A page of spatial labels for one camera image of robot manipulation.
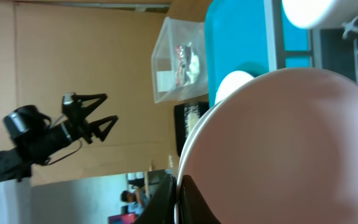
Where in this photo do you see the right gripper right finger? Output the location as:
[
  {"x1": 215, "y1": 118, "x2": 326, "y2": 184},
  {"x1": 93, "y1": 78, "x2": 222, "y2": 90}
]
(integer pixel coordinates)
[{"x1": 179, "y1": 175, "x2": 221, "y2": 224}]

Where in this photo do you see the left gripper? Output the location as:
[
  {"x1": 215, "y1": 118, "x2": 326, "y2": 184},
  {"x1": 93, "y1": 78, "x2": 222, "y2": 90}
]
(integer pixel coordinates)
[{"x1": 62, "y1": 93, "x2": 119, "y2": 144}]

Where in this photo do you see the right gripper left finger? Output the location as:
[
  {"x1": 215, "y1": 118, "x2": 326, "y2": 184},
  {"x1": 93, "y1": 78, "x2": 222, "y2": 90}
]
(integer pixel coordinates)
[{"x1": 134, "y1": 174, "x2": 177, "y2": 224}]

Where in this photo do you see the white rice pile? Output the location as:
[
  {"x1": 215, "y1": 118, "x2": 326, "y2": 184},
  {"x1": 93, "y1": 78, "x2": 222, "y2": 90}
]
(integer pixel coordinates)
[{"x1": 184, "y1": 105, "x2": 200, "y2": 136}]

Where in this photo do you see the white napkin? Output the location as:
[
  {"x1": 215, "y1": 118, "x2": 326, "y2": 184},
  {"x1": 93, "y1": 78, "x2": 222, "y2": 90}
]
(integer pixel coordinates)
[{"x1": 185, "y1": 43, "x2": 200, "y2": 85}]

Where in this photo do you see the red snack wrapper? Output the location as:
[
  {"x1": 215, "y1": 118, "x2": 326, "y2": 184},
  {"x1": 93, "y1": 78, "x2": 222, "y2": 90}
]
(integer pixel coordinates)
[{"x1": 175, "y1": 45, "x2": 186, "y2": 87}]

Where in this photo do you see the pink bowl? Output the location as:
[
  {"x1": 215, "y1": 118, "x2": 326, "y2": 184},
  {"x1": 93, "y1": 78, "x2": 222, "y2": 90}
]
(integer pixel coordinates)
[{"x1": 178, "y1": 68, "x2": 358, "y2": 223}]

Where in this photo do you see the pink plate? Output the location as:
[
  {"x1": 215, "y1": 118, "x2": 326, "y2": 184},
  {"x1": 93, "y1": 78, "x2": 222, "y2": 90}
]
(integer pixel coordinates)
[{"x1": 214, "y1": 70, "x2": 255, "y2": 104}]

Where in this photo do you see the cream paper cup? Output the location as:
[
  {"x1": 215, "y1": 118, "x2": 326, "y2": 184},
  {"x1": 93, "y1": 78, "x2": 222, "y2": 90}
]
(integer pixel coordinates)
[{"x1": 282, "y1": 0, "x2": 358, "y2": 29}]

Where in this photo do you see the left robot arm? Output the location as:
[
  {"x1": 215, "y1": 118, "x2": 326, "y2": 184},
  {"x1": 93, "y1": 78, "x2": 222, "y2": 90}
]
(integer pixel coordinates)
[{"x1": 0, "y1": 92, "x2": 119, "y2": 223}]

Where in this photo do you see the grey dishwasher rack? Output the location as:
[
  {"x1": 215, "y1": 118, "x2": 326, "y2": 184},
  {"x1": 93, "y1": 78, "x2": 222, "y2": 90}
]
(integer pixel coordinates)
[{"x1": 262, "y1": 0, "x2": 358, "y2": 100}]

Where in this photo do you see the person in background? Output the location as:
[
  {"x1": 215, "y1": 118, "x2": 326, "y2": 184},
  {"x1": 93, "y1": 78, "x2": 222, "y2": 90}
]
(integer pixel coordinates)
[{"x1": 120, "y1": 188, "x2": 150, "y2": 216}]

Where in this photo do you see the black plastic tray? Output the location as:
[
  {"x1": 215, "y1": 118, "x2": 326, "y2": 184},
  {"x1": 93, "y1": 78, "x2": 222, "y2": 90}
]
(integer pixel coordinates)
[{"x1": 173, "y1": 101, "x2": 209, "y2": 156}]

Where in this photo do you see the clear plastic bin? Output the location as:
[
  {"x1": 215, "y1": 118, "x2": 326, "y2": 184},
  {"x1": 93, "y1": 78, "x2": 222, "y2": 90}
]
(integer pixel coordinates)
[{"x1": 151, "y1": 17, "x2": 208, "y2": 103}]

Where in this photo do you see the teal serving tray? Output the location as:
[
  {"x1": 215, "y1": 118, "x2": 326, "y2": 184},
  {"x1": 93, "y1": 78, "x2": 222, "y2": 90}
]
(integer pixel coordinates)
[{"x1": 204, "y1": 0, "x2": 314, "y2": 106}]

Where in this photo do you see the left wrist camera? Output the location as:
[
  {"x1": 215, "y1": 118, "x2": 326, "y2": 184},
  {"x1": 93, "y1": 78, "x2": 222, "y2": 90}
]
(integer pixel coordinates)
[{"x1": 62, "y1": 92, "x2": 75, "y2": 114}]

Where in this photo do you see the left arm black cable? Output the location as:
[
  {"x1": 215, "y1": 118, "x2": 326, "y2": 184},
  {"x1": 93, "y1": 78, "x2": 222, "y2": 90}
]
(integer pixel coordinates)
[{"x1": 42, "y1": 113, "x2": 83, "y2": 166}]

